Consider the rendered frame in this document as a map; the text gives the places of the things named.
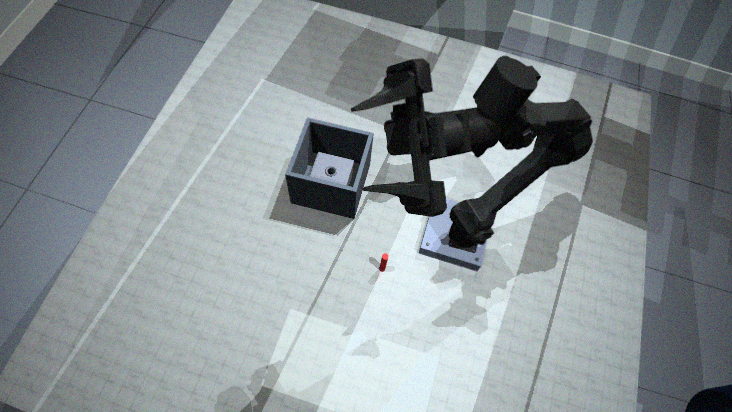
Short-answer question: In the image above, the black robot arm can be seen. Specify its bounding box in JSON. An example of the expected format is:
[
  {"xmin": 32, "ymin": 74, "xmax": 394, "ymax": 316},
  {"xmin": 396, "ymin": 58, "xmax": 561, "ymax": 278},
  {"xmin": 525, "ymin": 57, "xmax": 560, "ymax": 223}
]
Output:
[{"xmin": 384, "ymin": 55, "xmax": 593, "ymax": 253}]

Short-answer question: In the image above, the red peg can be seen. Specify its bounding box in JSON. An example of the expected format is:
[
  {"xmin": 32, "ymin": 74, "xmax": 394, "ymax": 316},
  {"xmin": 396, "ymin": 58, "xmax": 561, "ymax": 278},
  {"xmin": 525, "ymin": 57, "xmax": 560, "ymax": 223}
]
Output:
[{"xmin": 379, "ymin": 253, "xmax": 389, "ymax": 272}]

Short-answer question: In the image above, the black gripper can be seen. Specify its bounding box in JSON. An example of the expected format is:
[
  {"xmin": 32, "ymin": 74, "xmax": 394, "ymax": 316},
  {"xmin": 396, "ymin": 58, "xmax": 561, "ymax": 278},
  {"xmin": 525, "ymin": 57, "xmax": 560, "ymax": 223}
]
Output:
[{"xmin": 351, "ymin": 58, "xmax": 476, "ymax": 217}]

